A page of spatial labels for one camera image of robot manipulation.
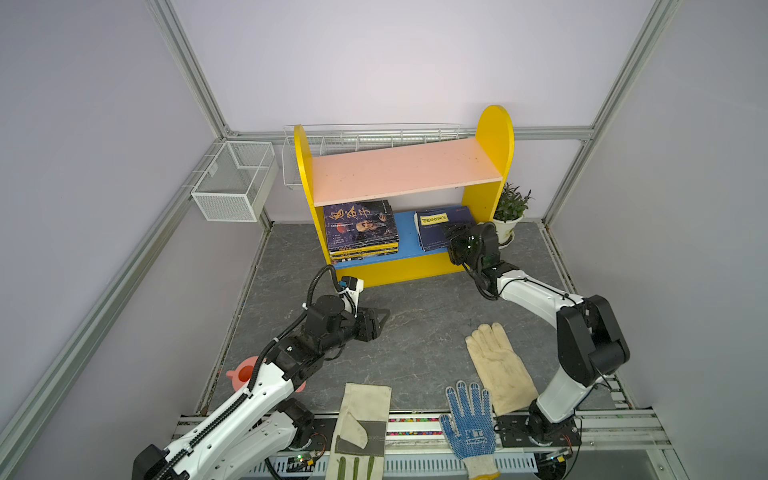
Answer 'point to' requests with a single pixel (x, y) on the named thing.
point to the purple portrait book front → (360, 224)
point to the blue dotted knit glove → (473, 432)
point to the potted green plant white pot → (510, 209)
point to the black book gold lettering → (363, 252)
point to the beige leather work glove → (504, 370)
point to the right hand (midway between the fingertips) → (441, 231)
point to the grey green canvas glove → (358, 445)
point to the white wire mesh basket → (237, 182)
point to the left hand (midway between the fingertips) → (380, 316)
